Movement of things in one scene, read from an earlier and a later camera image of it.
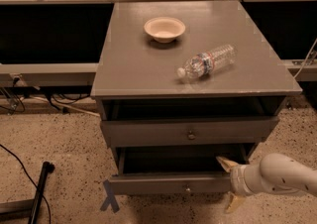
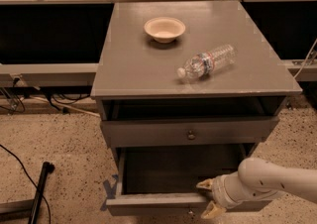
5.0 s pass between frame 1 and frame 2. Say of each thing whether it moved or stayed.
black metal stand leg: stayed
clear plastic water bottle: stayed
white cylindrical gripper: moved
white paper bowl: stayed
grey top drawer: stayed
